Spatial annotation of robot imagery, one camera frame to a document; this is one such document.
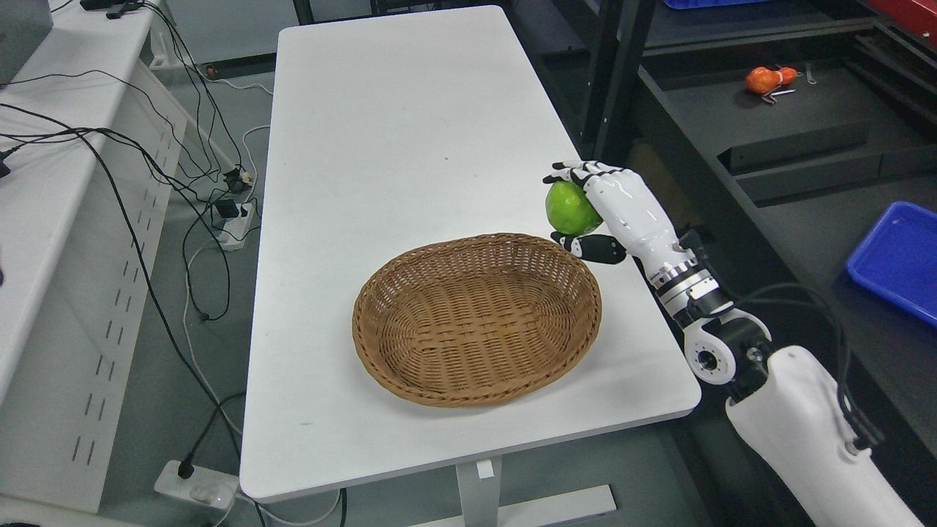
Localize white power strip near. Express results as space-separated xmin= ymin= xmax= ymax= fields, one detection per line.
xmin=153 ymin=460 xmax=239 ymax=510

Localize blue plastic tray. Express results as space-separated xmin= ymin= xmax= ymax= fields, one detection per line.
xmin=845 ymin=201 xmax=936 ymax=326

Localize brown wicker basket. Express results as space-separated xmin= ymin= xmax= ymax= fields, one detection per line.
xmin=351 ymin=233 xmax=602 ymax=408

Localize green apple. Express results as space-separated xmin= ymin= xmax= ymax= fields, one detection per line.
xmin=545 ymin=181 xmax=603 ymax=236

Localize white power strip far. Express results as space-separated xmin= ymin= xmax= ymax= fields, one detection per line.
xmin=215 ymin=203 xmax=255 ymax=253

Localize black power cable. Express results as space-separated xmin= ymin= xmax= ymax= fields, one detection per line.
xmin=0 ymin=0 xmax=257 ymax=480

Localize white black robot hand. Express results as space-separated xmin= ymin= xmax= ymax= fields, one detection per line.
xmin=542 ymin=160 xmax=701 ymax=285

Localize white standing desk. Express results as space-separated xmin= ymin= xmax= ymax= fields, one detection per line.
xmin=239 ymin=6 xmax=701 ymax=526

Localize black metal shelf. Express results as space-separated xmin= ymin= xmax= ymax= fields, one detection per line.
xmin=504 ymin=1 xmax=936 ymax=526

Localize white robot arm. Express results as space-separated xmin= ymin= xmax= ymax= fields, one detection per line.
xmin=632 ymin=240 xmax=921 ymax=526

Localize white power strip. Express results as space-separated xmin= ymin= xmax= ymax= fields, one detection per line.
xmin=215 ymin=203 xmax=255 ymax=253
xmin=153 ymin=460 xmax=239 ymax=510

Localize orange toy object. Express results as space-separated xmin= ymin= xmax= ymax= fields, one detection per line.
xmin=745 ymin=67 xmax=799 ymax=96

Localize white left side desk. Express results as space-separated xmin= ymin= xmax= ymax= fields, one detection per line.
xmin=1 ymin=4 xmax=188 ymax=514

